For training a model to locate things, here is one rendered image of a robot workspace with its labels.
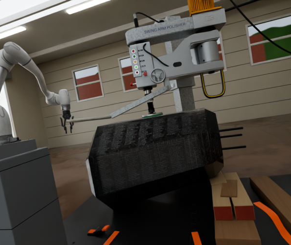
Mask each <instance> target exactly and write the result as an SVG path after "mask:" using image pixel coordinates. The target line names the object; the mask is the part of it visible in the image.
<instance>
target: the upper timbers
mask: <svg viewBox="0 0 291 245"><path fill-rule="evenodd" d="M223 175H224V177H225V179H226V180H237V197H221V190H222V185H211V186H212V200H213V209H214V216H215V220H233V213H232V208H233V211H234V215H235V218H236V220H255V212H254V206H253V204H252V202H251V200H250V198H249V196H248V194H247V192H246V190H245V188H244V186H243V184H242V182H241V181H240V179H239V177H238V175H237V173H236V172H233V173H224V174H223ZM231 206H232V207H231Z"/></svg>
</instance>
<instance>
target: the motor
mask: <svg viewBox="0 0 291 245"><path fill-rule="evenodd" d="M221 8H222V7H221V6H218V7H215V6H214V0H188V9H189V15H190V17H191V16H192V15H194V14H199V13H203V12H208V11H213V10H218V9H221Z"/></svg>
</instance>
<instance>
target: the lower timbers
mask: <svg viewBox="0 0 291 245"><path fill-rule="evenodd" d="M249 179H250V185H251V187H252V188H253V190H254V191H255V192H256V193H257V195H258V196H259V197H260V198H261V200H262V201H263V202H264V203H265V205H266V206H267V207H268V208H270V209H271V210H272V211H274V212H275V213H276V214H277V216H278V217H279V219H280V221H281V223H282V224H283V226H284V228H285V229H286V230H287V232H288V233H289V234H290V235H291V196H290V195H289V194H287V193H286V192H285V191H284V190H283V189H282V188H281V187H279V186H278V185H277V184H276V183H275V182H273V181H272V180H271V179H270V178H269V177H268V176H266V175H264V176H254V177H249ZM231 207H232V206H231ZM232 213H233V220H215V218H214V221H215V241H216V245H261V239H260V237H259V234H258V231H257V228H256V225H255V223H254V220H236V218H235V215H234V211H233V208H232Z"/></svg>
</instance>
